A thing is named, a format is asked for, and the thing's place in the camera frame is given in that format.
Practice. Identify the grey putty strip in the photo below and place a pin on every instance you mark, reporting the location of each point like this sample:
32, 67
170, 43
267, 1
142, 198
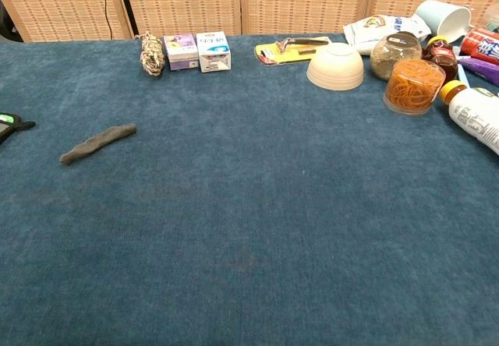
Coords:
97, 143

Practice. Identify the blue table cloth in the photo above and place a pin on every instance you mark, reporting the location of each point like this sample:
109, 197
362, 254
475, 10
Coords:
249, 205

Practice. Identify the white blue milk carton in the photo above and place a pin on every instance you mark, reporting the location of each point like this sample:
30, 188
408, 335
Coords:
213, 54

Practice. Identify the razor on yellow card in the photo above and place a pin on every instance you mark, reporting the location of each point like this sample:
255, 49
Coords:
280, 51

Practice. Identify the beige upturned bowl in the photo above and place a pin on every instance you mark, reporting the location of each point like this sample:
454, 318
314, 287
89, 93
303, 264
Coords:
335, 67

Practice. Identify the purple milk carton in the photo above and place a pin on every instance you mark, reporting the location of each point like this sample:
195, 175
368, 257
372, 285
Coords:
179, 54

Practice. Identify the glass spice jar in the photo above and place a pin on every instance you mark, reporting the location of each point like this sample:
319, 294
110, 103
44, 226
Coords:
390, 57

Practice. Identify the white snack bag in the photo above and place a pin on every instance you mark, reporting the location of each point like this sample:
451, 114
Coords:
374, 30

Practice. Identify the brown sauce bottle yellow cap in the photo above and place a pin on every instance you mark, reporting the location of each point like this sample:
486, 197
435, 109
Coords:
442, 55

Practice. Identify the light blue toothbrush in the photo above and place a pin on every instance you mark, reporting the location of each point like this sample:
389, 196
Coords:
462, 76

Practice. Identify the white drink bottle yellow cap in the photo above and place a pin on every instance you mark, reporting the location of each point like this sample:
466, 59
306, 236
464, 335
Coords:
475, 116

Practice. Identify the light blue mug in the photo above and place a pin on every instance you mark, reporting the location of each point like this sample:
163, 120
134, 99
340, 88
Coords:
448, 18

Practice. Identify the grey green folded pouch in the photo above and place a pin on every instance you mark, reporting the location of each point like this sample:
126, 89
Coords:
6, 126

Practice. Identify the purple toothpaste tube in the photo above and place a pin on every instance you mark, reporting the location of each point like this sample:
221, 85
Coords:
483, 69

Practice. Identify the red orange tube can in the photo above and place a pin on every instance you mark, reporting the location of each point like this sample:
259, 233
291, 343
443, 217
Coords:
483, 46

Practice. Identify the clear jar of clips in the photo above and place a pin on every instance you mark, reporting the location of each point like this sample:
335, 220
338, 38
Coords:
492, 16

